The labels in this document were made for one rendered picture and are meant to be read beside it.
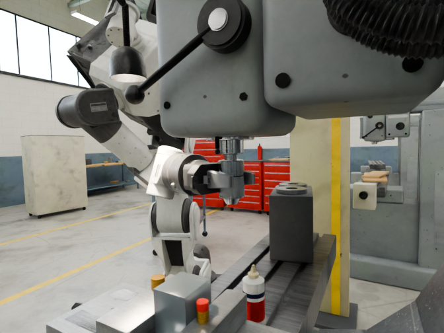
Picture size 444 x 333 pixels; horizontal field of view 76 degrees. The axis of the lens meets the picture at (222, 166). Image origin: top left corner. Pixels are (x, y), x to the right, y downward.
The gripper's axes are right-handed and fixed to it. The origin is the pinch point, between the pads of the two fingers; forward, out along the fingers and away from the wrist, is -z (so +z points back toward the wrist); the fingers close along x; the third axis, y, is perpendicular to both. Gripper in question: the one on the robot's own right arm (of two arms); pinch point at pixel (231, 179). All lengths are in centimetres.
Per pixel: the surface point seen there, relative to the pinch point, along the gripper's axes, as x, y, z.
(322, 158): 157, 5, 70
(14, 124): 50, -64, 824
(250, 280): 1.0, 18.2, -3.4
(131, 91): -16.3, -14.5, 4.2
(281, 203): 29.0, 10.4, 10.7
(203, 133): -8.2, -8.1, -2.8
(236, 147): -0.7, -5.7, -2.2
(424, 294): 24.4, 21.3, -24.2
